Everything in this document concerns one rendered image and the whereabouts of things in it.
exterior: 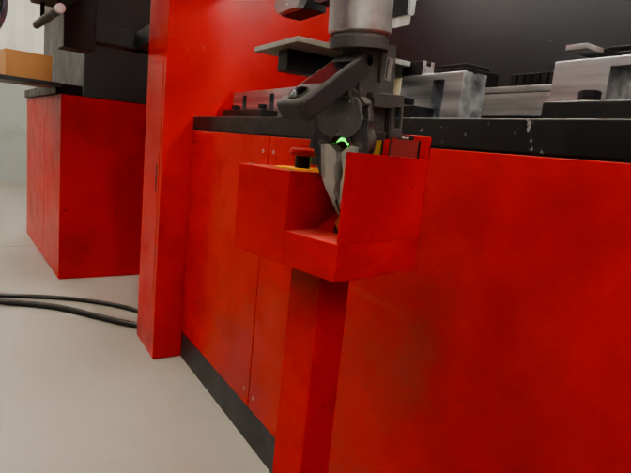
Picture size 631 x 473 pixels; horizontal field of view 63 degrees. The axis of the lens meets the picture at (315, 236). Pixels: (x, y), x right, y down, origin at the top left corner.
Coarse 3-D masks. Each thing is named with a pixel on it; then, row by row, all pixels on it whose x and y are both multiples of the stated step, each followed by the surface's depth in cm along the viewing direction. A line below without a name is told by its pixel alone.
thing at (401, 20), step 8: (400, 0) 107; (408, 0) 105; (400, 8) 107; (408, 8) 106; (392, 16) 110; (400, 16) 108; (408, 16) 107; (392, 24) 111; (400, 24) 109; (408, 24) 107
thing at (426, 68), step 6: (414, 66) 103; (420, 66) 102; (426, 66) 102; (432, 66) 102; (402, 72) 106; (408, 72) 105; (414, 72) 103; (420, 72) 102; (426, 72) 102; (432, 72) 103
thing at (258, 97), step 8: (280, 88) 149; (288, 88) 144; (240, 96) 172; (248, 96) 167; (256, 96) 162; (264, 96) 157; (272, 96) 155; (280, 96) 149; (240, 104) 172; (248, 104) 167; (256, 104) 162; (272, 104) 155
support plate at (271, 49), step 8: (280, 40) 95; (288, 40) 93; (296, 40) 90; (304, 40) 91; (312, 40) 92; (256, 48) 104; (264, 48) 101; (272, 48) 99; (280, 48) 98; (288, 48) 97; (296, 48) 96; (304, 48) 96; (312, 48) 95; (320, 48) 94; (328, 48) 94; (336, 56) 101; (400, 64) 103; (408, 64) 104
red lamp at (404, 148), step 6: (396, 144) 71; (402, 144) 70; (408, 144) 69; (414, 144) 69; (396, 150) 71; (402, 150) 70; (408, 150) 69; (414, 150) 69; (396, 156) 71; (402, 156) 70; (408, 156) 69; (414, 156) 69
